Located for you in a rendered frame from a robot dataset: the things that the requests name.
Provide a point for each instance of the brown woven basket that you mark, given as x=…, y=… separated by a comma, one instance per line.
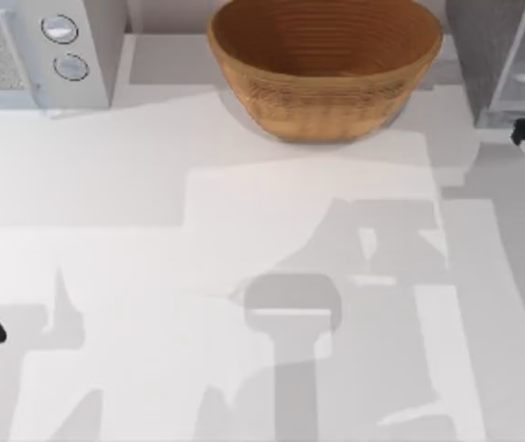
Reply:
x=324, y=69

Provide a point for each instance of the round microwave knob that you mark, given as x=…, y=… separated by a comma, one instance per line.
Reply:
x=71, y=67
x=59, y=29

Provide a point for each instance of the pale microwave oven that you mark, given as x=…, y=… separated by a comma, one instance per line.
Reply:
x=23, y=55

